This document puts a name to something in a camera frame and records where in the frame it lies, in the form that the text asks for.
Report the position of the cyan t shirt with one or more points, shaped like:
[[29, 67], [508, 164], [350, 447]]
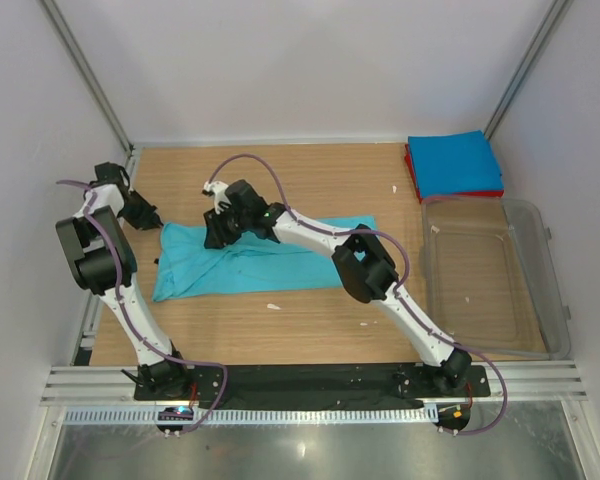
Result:
[[251, 265]]

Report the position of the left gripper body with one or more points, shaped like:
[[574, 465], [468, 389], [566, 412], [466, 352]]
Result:
[[139, 213]]

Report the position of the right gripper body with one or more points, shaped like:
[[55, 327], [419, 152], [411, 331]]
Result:
[[226, 226]]

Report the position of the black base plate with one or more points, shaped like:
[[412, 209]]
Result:
[[318, 387]]

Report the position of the white slotted cable duct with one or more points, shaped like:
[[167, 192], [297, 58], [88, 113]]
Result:
[[178, 415]]

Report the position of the folded blue t shirt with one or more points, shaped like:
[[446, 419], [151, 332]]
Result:
[[447, 164]]

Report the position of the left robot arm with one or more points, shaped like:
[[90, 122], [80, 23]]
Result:
[[101, 261]]

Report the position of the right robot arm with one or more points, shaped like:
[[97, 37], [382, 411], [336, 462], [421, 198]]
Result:
[[365, 268]]

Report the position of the clear plastic bin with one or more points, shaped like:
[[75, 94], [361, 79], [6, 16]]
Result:
[[490, 278]]

